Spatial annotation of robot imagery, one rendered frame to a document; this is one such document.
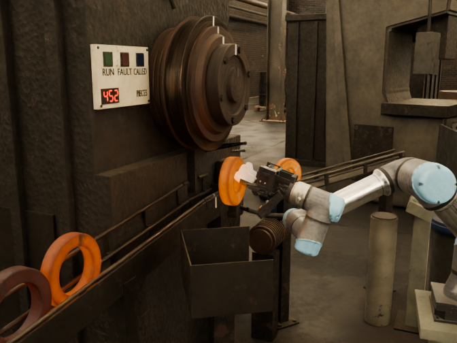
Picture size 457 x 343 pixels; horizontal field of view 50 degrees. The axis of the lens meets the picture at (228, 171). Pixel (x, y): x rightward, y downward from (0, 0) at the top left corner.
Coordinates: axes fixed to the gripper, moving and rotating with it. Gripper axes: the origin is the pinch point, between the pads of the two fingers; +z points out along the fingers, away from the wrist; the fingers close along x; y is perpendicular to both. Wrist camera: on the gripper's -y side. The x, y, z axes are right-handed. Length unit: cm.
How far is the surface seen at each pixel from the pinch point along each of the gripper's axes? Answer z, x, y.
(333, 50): 47, -298, 27
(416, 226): -59, -83, -23
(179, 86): 24.1, 2.5, 22.0
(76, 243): 16, 52, -12
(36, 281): 15, 65, -15
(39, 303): 14, 65, -21
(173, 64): 29.0, 0.3, 27.3
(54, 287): 14, 60, -19
